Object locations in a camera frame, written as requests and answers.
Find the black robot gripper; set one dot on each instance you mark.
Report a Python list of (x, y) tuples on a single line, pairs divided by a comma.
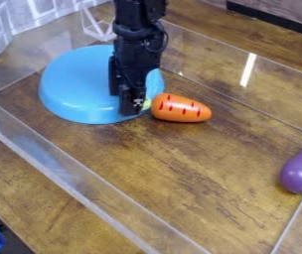
[(134, 58)]

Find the orange toy carrot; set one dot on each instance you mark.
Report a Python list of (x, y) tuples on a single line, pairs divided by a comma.
[(177, 108)]

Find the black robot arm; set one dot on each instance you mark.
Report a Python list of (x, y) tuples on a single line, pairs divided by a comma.
[(137, 21)]

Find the blue upturned bowl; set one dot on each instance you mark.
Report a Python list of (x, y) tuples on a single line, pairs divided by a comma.
[(75, 88)]

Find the white curtain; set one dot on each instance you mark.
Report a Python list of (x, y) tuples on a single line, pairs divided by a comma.
[(23, 15)]

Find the clear acrylic enclosure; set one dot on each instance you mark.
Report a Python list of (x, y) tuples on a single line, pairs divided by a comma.
[(150, 187)]

